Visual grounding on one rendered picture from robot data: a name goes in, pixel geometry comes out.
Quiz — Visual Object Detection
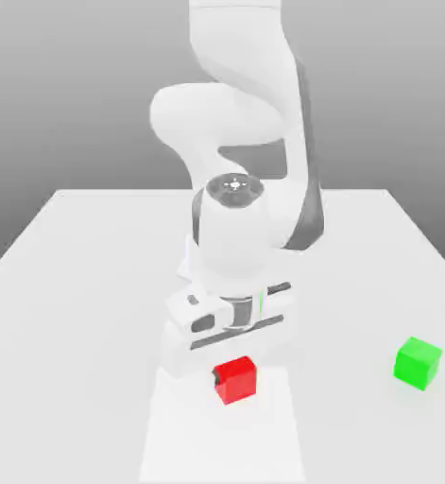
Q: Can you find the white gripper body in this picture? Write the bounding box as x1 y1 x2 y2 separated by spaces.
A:
160 297 301 380

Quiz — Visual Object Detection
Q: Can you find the small red cube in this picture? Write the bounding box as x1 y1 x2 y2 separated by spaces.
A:
211 355 259 406

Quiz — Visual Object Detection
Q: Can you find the small green cube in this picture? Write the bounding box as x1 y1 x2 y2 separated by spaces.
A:
392 336 443 392

